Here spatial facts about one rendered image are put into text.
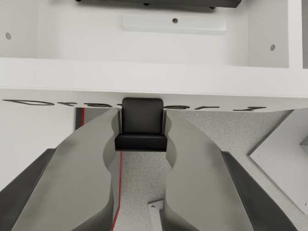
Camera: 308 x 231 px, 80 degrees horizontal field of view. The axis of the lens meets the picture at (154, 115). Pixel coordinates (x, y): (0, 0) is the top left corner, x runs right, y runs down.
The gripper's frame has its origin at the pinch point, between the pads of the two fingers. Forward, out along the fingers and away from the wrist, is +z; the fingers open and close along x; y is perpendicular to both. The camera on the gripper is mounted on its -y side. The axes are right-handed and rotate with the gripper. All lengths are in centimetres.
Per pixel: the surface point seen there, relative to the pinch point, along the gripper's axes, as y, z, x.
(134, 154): 66, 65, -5
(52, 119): 9.1, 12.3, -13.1
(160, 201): 86, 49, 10
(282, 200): 87, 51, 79
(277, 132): 53, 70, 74
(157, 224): 96, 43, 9
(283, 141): 57, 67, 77
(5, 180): 16.1, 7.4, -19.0
